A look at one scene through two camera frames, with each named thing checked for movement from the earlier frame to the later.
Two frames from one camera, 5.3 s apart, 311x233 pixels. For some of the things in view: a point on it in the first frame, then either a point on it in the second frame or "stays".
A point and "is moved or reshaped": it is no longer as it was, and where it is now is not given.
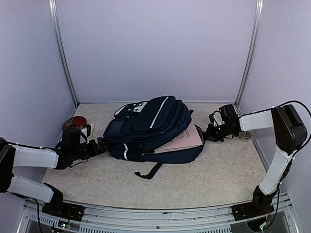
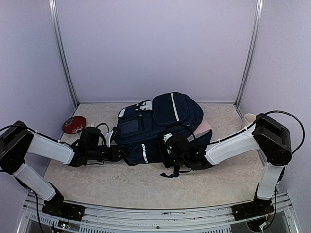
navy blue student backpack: (138, 128) is moved or reshaped
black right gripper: (210, 135) to (167, 163)
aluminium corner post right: (259, 8) stays
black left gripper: (95, 150) to (114, 156)
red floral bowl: (75, 122) stays
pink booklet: (191, 137) to (203, 128)
